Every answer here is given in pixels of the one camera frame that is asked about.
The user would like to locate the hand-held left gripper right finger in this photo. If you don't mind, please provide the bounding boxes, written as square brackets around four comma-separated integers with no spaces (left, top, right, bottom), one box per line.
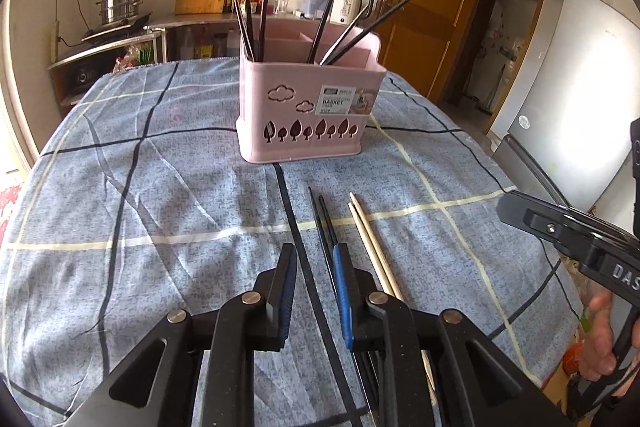
[332,244,571,427]

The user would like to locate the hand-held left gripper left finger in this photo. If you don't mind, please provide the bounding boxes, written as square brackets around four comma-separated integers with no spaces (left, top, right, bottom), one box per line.
[65,244,298,427]

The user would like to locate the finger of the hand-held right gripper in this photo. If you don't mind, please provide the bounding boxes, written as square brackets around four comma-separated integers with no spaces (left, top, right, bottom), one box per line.
[522,211,608,260]
[497,191,573,235]

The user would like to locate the light wooden chopstick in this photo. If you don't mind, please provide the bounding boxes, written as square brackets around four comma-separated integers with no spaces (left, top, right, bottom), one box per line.
[349,192,405,302]
[348,202,393,297]

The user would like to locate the pink plastic utensil basket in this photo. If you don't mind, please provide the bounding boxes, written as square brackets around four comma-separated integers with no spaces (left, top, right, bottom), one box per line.
[236,18,388,164]

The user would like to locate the person's right hand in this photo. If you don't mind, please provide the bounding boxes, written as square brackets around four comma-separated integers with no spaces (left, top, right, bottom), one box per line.
[581,291,632,384]

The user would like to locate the silver refrigerator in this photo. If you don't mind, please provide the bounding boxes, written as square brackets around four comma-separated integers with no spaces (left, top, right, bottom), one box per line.
[487,0,640,218]

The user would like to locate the blue plaid tablecloth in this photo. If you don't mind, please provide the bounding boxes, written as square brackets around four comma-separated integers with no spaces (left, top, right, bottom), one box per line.
[0,57,583,427]

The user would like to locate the brown wooden door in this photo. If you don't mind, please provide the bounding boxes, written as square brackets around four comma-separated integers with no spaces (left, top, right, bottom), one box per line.
[380,0,493,102]

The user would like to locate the white electric kettle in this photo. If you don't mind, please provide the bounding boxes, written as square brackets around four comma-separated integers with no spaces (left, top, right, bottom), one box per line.
[325,0,375,26]

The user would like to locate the yellow label bottle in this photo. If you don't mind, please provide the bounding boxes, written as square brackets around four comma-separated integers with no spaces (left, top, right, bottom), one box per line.
[194,26,214,60]

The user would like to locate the metal side counter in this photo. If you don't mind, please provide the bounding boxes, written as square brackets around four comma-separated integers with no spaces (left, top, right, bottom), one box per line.
[47,9,373,108]

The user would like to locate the black induction stove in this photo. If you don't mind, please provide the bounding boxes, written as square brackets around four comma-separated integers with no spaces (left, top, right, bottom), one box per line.
[81,12,155,44]

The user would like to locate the steel steamer pot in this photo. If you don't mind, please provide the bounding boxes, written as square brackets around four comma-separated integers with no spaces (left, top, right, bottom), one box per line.
[96,0,148,26]

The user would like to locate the white window frame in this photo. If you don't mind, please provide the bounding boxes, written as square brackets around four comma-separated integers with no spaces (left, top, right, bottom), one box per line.
[0,0,41,178]

